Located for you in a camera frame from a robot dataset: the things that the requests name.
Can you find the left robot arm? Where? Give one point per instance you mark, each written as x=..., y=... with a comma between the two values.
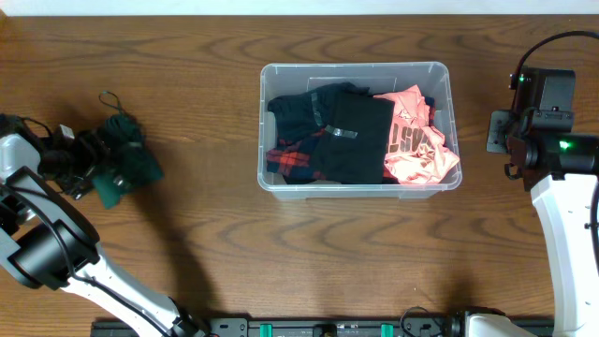
x=45, y=241

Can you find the green garment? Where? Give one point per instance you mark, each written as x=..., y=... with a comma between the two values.
x=129, y=164

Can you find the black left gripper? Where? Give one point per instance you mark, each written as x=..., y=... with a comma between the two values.
x=92, y=159

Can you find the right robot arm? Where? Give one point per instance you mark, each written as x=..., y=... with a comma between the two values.
x=559, y=168

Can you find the dark navy garment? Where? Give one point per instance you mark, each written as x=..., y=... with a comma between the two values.
x=299, y=116

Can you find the red plaid flannel shirt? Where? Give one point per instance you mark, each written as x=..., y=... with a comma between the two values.
x=292, y=159

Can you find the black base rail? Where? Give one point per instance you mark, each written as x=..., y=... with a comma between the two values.
x=414, y=322

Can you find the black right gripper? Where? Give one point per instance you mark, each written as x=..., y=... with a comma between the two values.
x=498, y=142

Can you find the pink garment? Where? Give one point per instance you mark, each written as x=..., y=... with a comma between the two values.
x=416, y=149

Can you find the black garment with tape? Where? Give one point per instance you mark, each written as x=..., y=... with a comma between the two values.
x=353, y=146

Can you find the clear plastic storage bin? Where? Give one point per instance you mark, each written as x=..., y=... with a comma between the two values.
x=431, y=77

